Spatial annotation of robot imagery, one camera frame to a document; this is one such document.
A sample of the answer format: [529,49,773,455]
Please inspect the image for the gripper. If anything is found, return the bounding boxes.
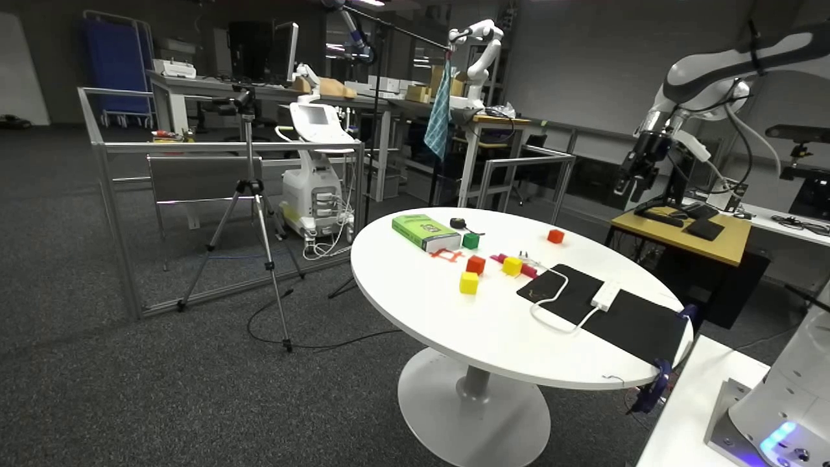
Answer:
[613,129,676,204]

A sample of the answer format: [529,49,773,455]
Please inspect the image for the black mat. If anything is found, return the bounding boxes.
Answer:
[516,263,689,368]

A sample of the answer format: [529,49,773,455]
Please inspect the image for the black keyboard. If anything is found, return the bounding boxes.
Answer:
[634,205,685,228]

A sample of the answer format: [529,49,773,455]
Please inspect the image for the wooden desk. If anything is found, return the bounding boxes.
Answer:
[604,205,772,330]

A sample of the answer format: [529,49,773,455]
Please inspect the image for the black mouse pad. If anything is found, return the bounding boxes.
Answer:
[683,217,726,243]

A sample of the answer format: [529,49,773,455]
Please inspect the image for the magenta plastic pieces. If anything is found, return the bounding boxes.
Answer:
[490,252,540,280]

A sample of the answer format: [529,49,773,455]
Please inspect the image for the blue clamp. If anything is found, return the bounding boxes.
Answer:
[628,357,674,416]
[676,303,702,333]

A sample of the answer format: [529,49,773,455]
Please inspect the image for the blue checked towel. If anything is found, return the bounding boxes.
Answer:
[423,61,455,162]

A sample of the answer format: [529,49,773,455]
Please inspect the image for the green box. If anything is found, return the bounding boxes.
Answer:
[391,213,463,254]

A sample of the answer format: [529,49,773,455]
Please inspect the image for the stack of cardboard boxes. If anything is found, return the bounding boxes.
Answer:
[405,64,466,104]

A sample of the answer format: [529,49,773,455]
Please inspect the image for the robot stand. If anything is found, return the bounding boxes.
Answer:
[635,335,772,467]

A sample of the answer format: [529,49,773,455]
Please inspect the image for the black boom stand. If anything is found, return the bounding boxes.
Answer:
[326,0,455,300]

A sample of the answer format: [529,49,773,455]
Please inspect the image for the white medical cart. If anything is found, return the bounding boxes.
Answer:
[275,63,361,261]

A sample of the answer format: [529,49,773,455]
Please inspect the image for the monitor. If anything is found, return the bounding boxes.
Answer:
[226,20,301,86]

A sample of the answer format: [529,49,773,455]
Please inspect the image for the white printer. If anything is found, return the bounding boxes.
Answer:
[152,58,198,80]

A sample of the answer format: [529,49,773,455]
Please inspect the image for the blue folding trolley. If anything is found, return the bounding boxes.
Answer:
[80,9,157,130]

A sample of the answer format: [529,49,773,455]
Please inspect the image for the small aluminium frame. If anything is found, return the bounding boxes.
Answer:
[475,143,578,225]

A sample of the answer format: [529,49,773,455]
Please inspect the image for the white extension cable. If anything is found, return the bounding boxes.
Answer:
[518,252,623,335]

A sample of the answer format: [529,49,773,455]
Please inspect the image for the camera on mount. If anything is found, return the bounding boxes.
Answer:
[765,123,830,222]

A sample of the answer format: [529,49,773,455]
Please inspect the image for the black cable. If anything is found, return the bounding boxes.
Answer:
[246,288,404,352]

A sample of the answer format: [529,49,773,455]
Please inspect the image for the camera on tripod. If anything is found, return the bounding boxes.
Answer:
[176,87,306,355]

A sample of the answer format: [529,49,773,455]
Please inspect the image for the large aluminium frame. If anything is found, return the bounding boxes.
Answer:
[77,86,368,320]

